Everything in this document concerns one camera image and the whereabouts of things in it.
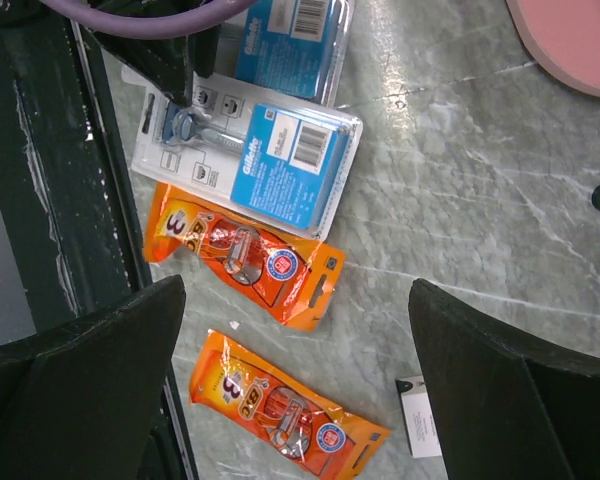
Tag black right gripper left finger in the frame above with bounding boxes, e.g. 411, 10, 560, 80
0, 275, 186, 479

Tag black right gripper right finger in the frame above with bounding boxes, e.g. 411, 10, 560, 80
408, 279, 600, 479

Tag orange razor pack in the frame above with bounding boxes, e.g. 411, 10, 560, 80
143, 182, 346, 332
189, 330, 390, 479

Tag blue boxed razor pack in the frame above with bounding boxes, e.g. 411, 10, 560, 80
217, 1, 355, 107
131, 74, 363, 240

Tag pink three-tier shelf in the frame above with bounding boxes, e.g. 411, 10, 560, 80
507, 1, 600, 97

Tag white black slim box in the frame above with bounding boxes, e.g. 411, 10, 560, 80
395, 376, 442, 459

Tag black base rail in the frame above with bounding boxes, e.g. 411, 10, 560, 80
0, 1, 198, 479

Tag purple cable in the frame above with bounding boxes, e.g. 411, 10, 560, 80
38, 0, 261, 41

